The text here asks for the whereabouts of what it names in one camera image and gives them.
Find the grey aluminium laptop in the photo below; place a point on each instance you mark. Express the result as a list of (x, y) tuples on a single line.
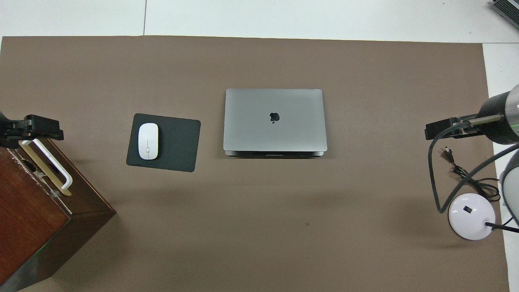
[(251, 129)]

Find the dark brown wooden box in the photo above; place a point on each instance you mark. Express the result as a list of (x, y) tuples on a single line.
[(28, 211)]

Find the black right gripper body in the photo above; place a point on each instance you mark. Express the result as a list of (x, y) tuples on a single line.
[(496, 106)]

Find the brown table mat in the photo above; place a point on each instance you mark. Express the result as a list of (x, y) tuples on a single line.
[(284, 223)]

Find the white desk lamp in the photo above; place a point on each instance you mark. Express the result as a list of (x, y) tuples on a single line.
[(470, 219)]

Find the black mouse pad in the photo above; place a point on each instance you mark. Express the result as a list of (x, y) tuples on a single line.
[(178, 142)]

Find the white computer mouse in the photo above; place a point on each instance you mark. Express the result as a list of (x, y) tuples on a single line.
[(148, 142)]

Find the grey ribbed device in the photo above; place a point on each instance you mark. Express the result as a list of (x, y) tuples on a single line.
[(509, 10)]

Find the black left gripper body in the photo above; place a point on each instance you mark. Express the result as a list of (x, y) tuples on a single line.
[(8, 132)]

